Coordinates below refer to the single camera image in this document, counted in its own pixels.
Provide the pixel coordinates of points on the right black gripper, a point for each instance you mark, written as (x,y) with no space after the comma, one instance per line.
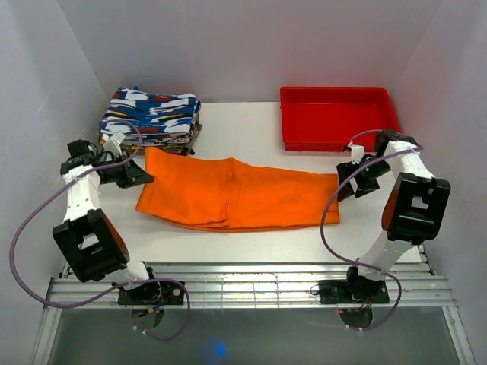
(365,188)

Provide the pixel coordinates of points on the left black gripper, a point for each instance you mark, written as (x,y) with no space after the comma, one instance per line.
(132,174)

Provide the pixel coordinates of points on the orange trousers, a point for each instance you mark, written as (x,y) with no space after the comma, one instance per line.
(231,196)

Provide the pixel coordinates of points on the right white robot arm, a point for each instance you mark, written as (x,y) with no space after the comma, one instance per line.
(412,214)

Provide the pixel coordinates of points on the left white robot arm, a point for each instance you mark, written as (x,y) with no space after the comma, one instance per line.
(88,240)

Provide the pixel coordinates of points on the stack of folded clothes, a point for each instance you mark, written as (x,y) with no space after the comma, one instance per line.
(174,144)

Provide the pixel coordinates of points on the blue patterned folded trousers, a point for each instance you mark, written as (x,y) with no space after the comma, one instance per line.
(132,111)

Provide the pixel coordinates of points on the red plastic tray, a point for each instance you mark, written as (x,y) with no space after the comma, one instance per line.
(326,119)

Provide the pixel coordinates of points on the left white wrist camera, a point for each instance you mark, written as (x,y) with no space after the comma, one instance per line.
(112,143)

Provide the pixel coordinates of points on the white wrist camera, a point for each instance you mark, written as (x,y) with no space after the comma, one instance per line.
(356,151)
(112,143)

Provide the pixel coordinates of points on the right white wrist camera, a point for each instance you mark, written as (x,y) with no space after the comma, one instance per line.
(356,151)

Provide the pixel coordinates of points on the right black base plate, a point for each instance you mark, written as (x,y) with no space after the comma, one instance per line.
(342,292)

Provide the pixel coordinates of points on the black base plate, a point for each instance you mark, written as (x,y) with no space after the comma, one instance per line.
(342,292)
(163,292)

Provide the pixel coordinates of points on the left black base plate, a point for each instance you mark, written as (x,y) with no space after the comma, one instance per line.
(163,292)

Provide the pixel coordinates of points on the aluminium frame rails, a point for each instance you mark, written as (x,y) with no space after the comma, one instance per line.
(265,313)

